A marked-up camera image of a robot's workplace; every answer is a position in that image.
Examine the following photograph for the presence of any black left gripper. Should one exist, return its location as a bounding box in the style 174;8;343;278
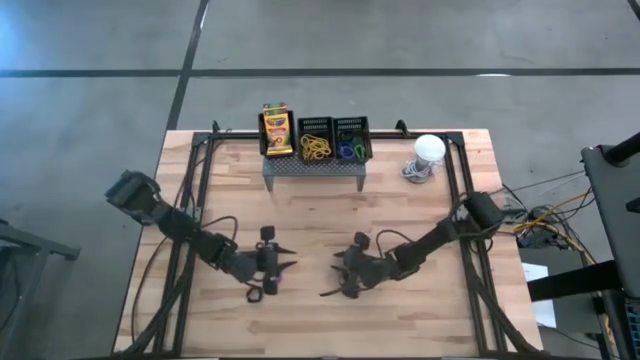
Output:
244;225;298;295

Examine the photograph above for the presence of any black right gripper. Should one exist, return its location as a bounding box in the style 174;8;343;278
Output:
319;232;401;300

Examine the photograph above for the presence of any yellow rubber bands bunch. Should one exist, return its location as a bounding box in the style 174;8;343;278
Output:
299;133;333;162

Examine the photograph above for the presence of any black mesh organizer rack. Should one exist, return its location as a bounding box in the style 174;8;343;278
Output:
261;155;368;194

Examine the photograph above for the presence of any black plastic mesh basket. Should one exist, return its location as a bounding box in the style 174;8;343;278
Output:
332;116;374;164
257;110;297;157
296;116;335;164

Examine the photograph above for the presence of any white mushroom-shaped lamp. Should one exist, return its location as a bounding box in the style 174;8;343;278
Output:
413;133;447;171

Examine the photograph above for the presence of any white paper sheet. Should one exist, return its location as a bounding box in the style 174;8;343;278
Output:
521;262;559;329

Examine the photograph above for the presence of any black flat beam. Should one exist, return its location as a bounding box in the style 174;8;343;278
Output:
527;259;624;303

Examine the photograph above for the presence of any grey metal stand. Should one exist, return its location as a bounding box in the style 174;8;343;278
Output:
0;219;82;346

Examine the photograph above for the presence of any grey equipment cart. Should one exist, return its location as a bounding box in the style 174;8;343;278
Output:
581;132;640;301

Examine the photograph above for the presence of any white coiled cable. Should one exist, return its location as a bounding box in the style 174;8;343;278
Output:
399;158;445;185

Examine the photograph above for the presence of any black metal table frame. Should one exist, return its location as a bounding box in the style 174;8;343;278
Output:
113;127;544;359

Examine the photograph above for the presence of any yellow and black cable bundle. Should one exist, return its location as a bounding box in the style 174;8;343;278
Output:
512;189;599;266

